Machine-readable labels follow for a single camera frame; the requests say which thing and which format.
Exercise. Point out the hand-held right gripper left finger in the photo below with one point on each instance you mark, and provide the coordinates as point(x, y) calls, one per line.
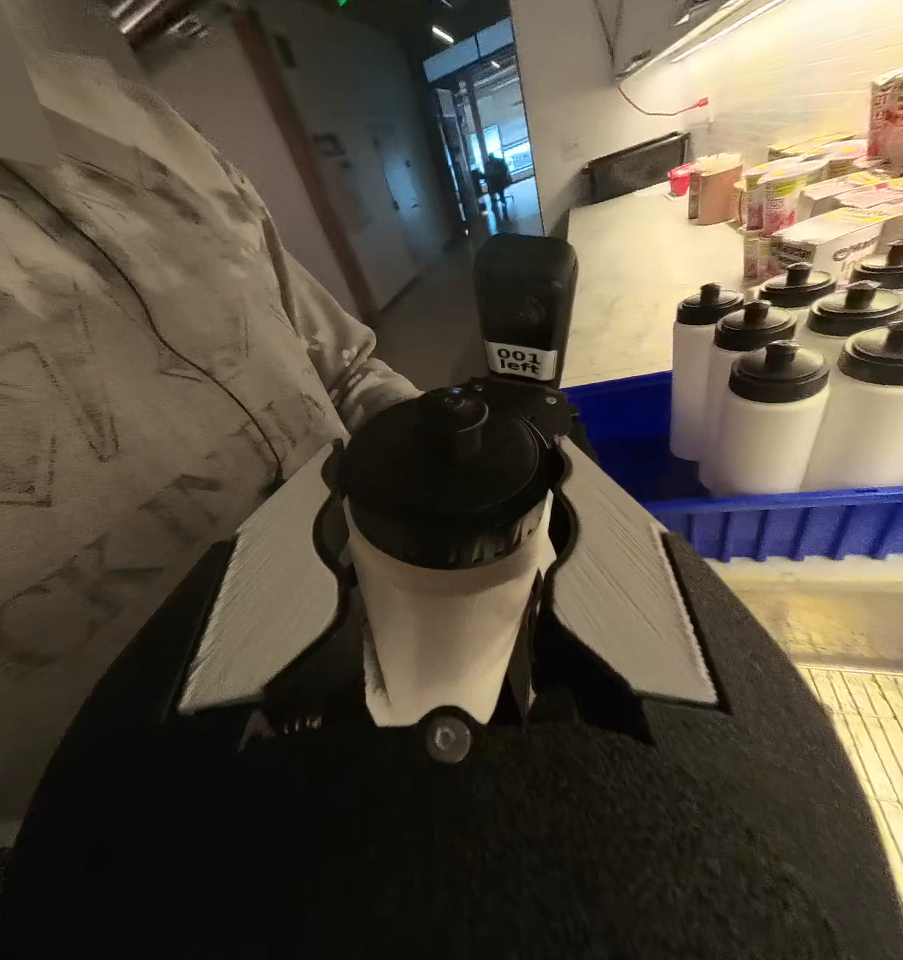
point(271, 592)

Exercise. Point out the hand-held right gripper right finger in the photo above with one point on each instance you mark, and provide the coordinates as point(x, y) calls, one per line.
point(624, 592)

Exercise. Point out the white plastic squeeze bottle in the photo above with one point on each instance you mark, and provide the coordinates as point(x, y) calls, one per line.
point(444, 637)

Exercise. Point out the blue ribbed bin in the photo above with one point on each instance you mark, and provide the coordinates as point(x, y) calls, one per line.
point(796, 525)

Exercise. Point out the black bottle cap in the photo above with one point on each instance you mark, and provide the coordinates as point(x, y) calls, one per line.
point(444, 487)

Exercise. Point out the person's left forearm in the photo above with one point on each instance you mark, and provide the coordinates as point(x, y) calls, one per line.
point(346, 360)

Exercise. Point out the black countertop appliance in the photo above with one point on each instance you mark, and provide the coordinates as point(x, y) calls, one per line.
point(639, 169)

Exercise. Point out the red cup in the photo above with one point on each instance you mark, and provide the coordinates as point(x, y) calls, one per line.
point(680, 181)

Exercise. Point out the brown container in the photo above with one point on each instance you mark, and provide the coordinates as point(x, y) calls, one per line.
point(714, 195)

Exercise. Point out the cluster of black-capped bottles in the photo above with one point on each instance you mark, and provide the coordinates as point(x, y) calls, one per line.
point(774, 435)

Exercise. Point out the pink noodle cup pack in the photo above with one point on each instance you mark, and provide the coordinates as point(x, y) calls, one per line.
point(778, 195)

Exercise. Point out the stack of instant noodle boxes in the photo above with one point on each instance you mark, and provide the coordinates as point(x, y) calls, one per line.
point(834, 202)

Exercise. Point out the upper wall cabinet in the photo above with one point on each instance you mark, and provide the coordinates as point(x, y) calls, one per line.
point(646, 30)

